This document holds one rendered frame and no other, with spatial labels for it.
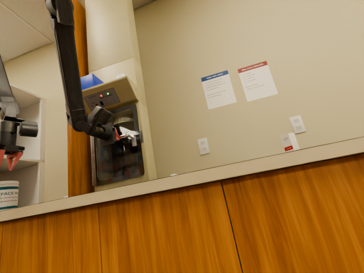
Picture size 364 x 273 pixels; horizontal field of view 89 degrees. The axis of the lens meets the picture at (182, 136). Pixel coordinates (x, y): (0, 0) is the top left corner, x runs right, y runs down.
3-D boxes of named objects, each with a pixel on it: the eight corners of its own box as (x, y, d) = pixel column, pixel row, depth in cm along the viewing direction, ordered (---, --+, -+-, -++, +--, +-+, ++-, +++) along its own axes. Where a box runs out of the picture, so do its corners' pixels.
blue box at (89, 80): (90, 99, 113) (89, 86, 115) (104, 95, 111) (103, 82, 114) (77, 92, 104) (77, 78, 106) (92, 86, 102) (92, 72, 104)
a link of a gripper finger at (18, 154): (23, 169, 78) (24, 148, 80) (2, 168, 71) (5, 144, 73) (10, 172, 79) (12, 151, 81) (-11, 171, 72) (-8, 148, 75)
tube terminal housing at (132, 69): (120, 193, 122) (111, 90, 143) (166, 184, 116) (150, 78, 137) (94, 196, 99) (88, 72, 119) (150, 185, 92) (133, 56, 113)
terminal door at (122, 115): (95, 186, 99) (91, 117, 110) (144, 175, 91) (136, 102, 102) (93, 186, 99) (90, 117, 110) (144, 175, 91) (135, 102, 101)
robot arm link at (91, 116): (67, 119, 75) (74, 127, 69) (83, 96, 75) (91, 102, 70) (93, 131, 84) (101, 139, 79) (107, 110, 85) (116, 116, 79)
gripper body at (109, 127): (114, 123, 89) (103, 118, 82) (115, 143, 86) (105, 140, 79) (102, 127, 90) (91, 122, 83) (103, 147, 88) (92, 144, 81)
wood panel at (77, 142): (122, 194, 138) (109, 41, 176) (125, 193, 137) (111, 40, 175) (67, 200, 92) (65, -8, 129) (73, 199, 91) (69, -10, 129)
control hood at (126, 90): (90, 115, 111) (89, 100, 114) (139, 101, 105) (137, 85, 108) (75, 108, 100) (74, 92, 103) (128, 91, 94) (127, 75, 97)
